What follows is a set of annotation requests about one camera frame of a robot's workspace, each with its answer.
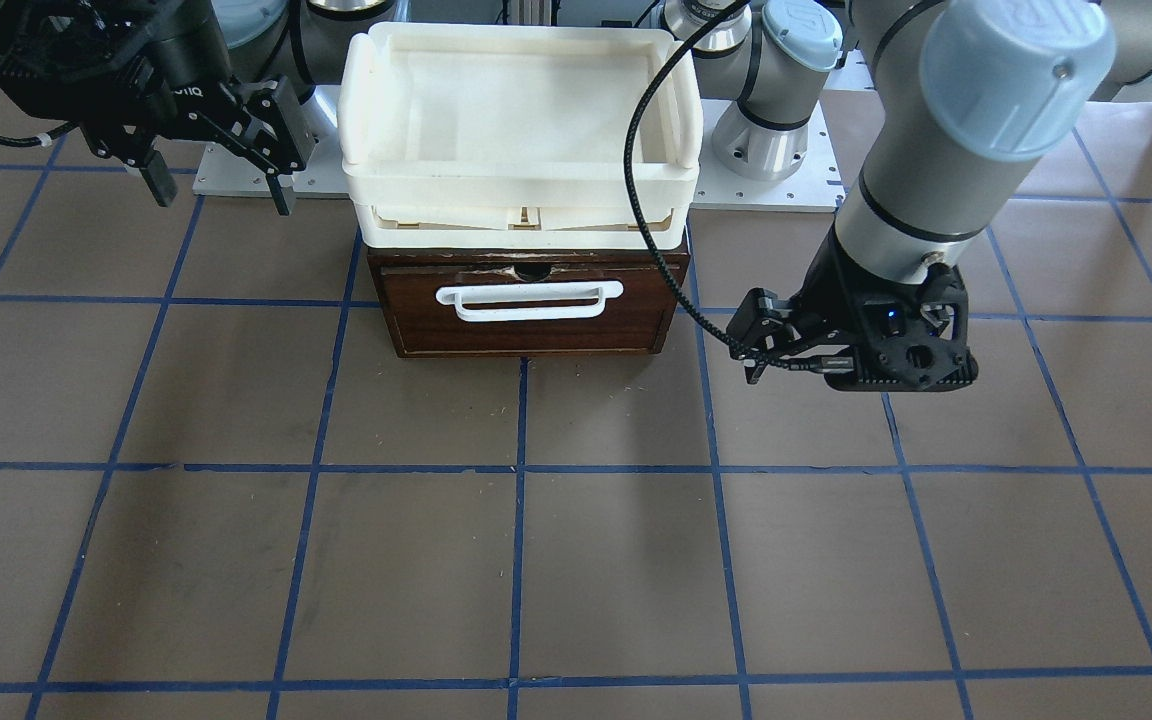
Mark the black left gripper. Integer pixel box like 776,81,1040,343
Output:
726,234,979,392

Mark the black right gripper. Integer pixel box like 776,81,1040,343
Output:
0,1,317,217

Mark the light wooden drawer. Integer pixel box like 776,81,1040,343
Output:
378,255,679,359

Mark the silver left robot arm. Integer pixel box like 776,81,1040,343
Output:
658,1,1152,392

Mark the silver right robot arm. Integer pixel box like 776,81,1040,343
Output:
0,1,402,215

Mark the dark brown wooden cabinet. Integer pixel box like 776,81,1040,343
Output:
366,240,691,361

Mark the white plastic tray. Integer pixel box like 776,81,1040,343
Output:
338,22,679,252

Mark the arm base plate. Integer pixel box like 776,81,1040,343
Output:
692,99,846,214
192,84,353,199

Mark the black corrugated cable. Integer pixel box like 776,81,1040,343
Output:
622,0,838,369

